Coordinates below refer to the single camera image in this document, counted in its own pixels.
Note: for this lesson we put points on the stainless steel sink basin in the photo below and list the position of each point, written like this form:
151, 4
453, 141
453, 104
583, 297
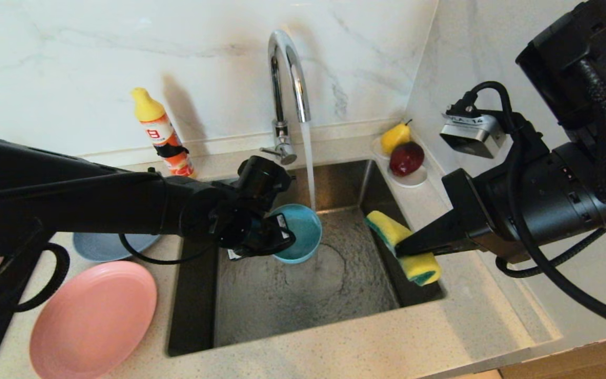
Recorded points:
308, 310

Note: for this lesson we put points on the yellow-capped orange dish soap bottle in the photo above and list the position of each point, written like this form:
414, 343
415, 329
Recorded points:
148, 108

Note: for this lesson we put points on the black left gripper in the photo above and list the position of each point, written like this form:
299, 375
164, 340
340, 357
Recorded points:
229, 221

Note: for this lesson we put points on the dark red apple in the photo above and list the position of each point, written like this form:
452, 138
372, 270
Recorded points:
405, 158

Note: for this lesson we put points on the chrome gooseneck faucet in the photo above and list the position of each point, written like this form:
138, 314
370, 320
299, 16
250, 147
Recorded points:
282, 52

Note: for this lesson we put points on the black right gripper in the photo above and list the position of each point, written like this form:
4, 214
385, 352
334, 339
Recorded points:
545, 200

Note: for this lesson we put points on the black braided right arm sleeve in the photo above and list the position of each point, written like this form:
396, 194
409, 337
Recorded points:
605, 131

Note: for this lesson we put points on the blue-grey plate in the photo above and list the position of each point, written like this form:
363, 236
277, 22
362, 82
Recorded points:
108, 247

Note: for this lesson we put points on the small white dish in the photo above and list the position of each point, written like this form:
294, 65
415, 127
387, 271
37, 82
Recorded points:
412, 181

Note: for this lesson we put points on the teal bowl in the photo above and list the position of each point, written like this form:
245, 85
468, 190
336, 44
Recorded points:
303, 231

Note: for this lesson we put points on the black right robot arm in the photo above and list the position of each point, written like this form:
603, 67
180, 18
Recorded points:
571, 52

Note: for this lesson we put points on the light wooden cabinet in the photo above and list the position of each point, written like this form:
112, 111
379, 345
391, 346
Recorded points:
587, 363

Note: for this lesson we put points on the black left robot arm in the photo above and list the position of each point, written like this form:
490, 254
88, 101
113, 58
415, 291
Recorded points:
71, 200

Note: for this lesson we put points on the yellow fish-shaped sponge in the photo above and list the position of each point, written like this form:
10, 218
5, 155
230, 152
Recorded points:
382, 223

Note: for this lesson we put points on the pink plate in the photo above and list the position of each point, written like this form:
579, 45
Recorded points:
92, 321

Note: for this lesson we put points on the yellow pear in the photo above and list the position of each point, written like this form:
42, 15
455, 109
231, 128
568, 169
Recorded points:
392, 138

